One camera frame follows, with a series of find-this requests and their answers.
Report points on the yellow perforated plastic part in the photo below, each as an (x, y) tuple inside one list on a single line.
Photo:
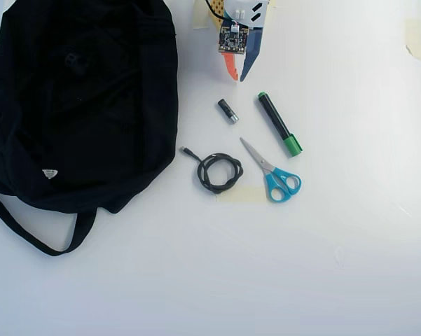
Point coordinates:
[(218, 7)]

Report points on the blue and white gripper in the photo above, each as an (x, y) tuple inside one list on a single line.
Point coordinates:
[(255, 49)]

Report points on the black marker with green cap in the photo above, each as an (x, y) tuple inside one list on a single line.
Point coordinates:
[(278, 122)]

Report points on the black fabric bag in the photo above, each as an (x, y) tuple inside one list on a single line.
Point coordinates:
[(77, 140)]

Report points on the bare camera circuit board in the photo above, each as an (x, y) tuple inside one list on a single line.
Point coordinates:
[(233, 38)]

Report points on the beige masking tape strip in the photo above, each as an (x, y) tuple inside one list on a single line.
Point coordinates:
[(414, 38), (245, 196), (200, 15)]

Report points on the black cylindrical battery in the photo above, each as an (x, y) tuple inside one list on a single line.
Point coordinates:
[(227, 111)]

